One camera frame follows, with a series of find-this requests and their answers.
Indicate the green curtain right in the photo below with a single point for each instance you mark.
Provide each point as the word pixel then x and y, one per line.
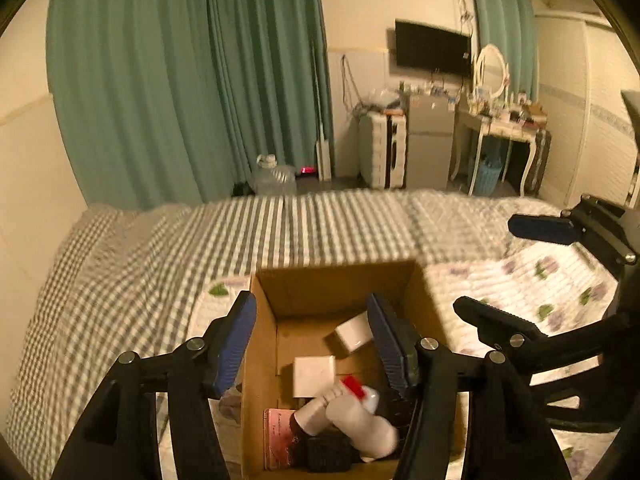
pixel 510 26

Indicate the black remote control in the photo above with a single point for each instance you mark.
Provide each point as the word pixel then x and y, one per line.
pixel 329 451

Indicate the small light blue bottle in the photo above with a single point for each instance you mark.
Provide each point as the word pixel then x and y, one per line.
pixel 311 418

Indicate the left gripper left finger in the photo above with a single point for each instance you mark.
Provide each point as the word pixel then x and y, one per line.
pixel 116 435

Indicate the green curtain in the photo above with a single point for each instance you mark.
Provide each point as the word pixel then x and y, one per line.
pixel 510 26
pixel 172 101

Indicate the open cardboard box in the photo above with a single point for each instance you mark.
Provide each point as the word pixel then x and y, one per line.
pixel 298 311

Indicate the red small object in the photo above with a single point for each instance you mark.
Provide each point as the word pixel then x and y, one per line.
pixel 368 397

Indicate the dark suitcase by wardrobe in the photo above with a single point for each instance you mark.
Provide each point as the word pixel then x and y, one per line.
pixel 539 165

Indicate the blue laundry basket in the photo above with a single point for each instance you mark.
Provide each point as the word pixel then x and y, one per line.
pixel 487 177

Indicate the white suitcase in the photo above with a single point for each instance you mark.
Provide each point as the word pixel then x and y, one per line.
pixel 382 143

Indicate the white square box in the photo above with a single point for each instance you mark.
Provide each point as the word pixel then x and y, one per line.
pixel 312 375

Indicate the grey checked bed cover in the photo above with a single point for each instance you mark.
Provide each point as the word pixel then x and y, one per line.
pixel 129 280

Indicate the pink patterned box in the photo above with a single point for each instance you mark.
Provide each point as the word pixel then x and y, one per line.
pixel 280 442

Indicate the white power adapter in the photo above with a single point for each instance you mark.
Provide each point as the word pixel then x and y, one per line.
pixel 354 333

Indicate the large white bottle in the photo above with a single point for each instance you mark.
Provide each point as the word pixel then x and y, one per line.
pixel 372 436

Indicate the silver small fridge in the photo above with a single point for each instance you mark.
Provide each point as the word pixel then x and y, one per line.
pixel 430 132

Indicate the oval vanity mirror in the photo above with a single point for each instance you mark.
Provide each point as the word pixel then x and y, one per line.
pixel 491 74

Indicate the green curtain left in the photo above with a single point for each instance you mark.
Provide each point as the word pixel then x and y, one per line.
pixel 172 101

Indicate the white louvred wardrobe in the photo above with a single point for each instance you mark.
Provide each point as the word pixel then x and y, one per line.
pixel 583 68

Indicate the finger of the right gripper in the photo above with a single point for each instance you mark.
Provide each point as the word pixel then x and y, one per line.
pixel 558 230
pixel 497 328

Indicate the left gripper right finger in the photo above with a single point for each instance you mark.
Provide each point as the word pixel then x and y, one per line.
pixel 508 436

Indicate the clear water jug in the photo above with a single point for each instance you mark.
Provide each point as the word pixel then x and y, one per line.
pixel 271 178

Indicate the white flat mop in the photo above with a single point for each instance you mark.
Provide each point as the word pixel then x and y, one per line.
pixel 321 93

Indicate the white dressing table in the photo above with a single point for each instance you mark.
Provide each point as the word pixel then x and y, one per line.
pixel 503 134

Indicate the black wall television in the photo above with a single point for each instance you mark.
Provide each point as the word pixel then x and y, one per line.
pixel 433 49

